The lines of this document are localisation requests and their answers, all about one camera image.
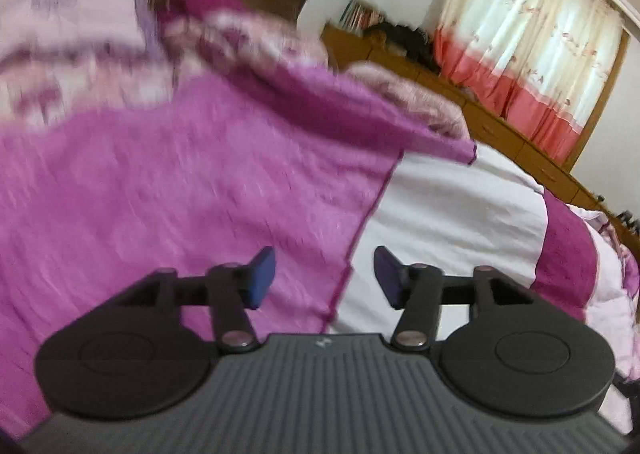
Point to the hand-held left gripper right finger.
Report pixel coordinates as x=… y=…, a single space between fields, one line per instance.
x=389 y=279

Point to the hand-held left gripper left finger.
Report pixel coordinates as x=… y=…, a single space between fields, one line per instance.
x=261 y=279

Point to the magenta white floral quilt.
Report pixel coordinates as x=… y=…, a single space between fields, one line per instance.
x=175 y=184

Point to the long wooden cabinet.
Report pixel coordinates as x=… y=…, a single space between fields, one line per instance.
x=500 y=129

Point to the black bag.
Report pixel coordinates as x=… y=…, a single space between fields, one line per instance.
x=405 y=42

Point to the small dark items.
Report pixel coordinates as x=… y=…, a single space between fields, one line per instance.
x=622 y=219

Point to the row of books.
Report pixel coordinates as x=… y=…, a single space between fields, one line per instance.
x=357 y=17

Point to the cream and coral curtain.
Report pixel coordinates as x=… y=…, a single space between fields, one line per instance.
x=525 y=34

